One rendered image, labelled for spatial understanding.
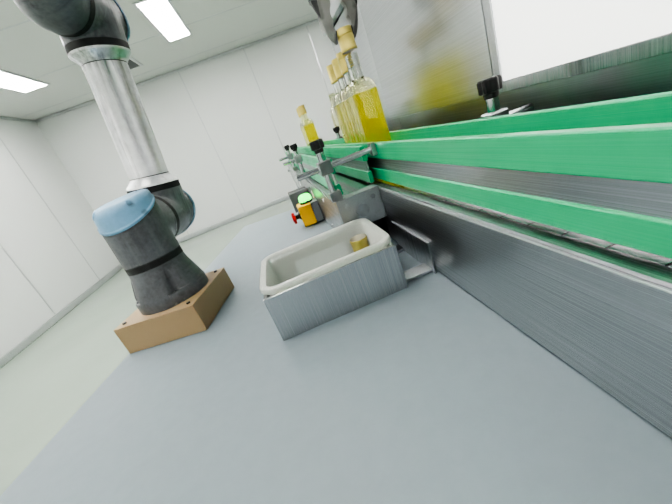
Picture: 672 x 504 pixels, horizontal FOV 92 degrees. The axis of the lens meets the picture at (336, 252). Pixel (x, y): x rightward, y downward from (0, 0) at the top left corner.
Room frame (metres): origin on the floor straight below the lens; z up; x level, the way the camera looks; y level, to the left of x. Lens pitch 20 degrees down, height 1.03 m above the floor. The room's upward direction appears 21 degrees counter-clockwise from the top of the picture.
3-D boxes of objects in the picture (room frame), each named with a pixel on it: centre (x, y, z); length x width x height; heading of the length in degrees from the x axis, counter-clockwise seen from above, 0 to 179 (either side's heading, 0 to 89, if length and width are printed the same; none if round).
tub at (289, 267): (0.54, 0.03, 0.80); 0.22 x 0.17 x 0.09; 94
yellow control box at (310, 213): (1.09, 0.04, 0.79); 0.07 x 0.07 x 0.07; 4
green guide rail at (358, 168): (1.57, -0.06, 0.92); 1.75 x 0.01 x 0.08; 4
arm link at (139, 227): (0.70, 0.37, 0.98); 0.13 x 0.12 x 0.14; 177
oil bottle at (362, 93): (0.78, -0.18, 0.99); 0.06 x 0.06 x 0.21; 4
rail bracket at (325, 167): (0.66, -0.06, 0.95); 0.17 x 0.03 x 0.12; 94
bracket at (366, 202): (0.67, -0.08, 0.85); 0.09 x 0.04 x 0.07; 94
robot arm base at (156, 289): (0.69, 0.37, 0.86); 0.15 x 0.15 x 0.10
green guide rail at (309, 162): (1.56, 0.01, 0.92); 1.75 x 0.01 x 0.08; 4
